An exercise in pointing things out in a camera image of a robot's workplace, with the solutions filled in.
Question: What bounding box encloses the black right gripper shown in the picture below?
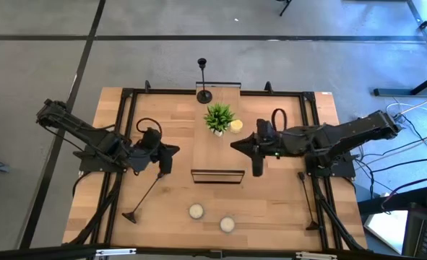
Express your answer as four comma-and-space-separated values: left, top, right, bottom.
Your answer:
230, 118, 286, 158

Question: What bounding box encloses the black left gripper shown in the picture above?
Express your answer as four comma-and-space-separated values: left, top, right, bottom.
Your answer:
133, 128, 181, 173

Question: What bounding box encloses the yellow pillar candle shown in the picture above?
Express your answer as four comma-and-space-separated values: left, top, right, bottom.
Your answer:
229, 118, 244, 134

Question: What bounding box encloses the black metal candlestick holder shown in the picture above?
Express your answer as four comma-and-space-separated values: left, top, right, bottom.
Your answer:
196, 57, 214, 105
297, 171, 322, 232
121, 169, 167, 225

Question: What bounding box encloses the green artificial plant white pot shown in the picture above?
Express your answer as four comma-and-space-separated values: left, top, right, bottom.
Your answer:
202, 103, 236, 137

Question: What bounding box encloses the black chair leg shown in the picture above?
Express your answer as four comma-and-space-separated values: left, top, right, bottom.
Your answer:
276, 0, 293, 17

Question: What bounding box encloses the black desk foot bar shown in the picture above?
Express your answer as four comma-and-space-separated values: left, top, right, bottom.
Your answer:
374, 68, 427, 98

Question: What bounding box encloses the black power adapter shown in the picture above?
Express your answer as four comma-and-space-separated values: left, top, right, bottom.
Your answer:
389, 112, 405, 126

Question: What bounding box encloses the white board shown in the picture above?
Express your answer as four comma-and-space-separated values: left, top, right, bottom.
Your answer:
363, 209, 409, 254

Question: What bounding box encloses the black rig crossbar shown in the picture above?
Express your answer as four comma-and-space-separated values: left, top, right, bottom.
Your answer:
0, 244, 427, 260

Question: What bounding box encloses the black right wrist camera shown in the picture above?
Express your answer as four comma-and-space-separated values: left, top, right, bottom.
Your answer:
250, 155, 266, 178

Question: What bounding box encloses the wooden shelf black metal frame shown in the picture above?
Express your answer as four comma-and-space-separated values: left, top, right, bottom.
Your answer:
190, 81, 246, 186

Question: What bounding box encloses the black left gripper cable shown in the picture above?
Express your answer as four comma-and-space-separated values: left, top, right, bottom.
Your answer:
136, 117, 163, 140

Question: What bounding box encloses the black aluminium table frame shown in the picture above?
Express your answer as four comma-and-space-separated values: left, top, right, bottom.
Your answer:
63, 79, 368, 252

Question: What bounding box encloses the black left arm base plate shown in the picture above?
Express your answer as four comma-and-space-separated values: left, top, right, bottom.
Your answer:
79, 144, 131, 173

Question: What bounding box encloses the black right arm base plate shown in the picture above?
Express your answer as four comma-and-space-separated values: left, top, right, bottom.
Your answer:
304, 149, 357, 178

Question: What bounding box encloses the silver metal bracket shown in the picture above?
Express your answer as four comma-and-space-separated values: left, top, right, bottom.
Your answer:
295, 251, 338, 260
95, 248, 137, 257

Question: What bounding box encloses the white cable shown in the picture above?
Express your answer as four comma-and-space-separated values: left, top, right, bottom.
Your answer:
385, 102, 411, 116

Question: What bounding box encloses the beige cable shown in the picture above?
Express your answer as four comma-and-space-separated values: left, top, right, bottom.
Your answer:
357, 129, 427, 162
397, 92, 427, 116

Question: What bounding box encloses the black floor cable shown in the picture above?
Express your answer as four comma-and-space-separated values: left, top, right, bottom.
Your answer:
355, 157, 427, 175

